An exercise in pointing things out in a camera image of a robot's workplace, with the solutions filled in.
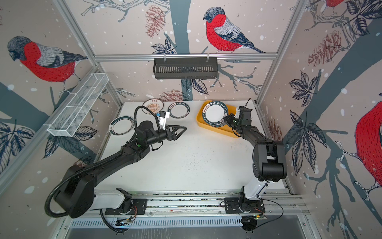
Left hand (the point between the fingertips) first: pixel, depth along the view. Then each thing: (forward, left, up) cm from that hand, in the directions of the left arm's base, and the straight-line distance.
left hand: (182, 128), depth 73 cm
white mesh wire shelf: (+14, +56, +3) cm, 58 cm away
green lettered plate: (+39, +7, -28) cm, 48 cm away
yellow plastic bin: (+13, -27, -20) cm, 36 cm away
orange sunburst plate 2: (+16, -22, -20) cm, 34 cm away
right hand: (+17, -25, -12) cm, 33 cm away
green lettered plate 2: (+23, -20, -14) cm, 34 cm away
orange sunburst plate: (+42, +27, -26) cm, 56 cm away
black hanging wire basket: (+53, +1, +1) cm, 53 cm away
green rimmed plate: (+22, +49, -27) cm, 60 cm away
